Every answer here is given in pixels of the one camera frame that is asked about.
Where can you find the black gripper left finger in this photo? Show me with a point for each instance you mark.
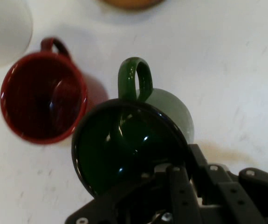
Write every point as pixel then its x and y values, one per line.
pixel 175 200

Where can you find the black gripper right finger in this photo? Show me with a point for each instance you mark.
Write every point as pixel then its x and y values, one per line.
pixel 236 200

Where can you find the green printed enamel mug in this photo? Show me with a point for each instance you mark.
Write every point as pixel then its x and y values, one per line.
pixel 115 144

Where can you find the red enamel mug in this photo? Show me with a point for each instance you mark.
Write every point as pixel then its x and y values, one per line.
pixel 43 98

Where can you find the brown wooden mug tree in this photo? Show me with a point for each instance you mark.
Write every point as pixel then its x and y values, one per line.
pixel 129 3

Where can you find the white enamel mug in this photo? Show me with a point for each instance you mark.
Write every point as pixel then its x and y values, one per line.
pixel 3 30

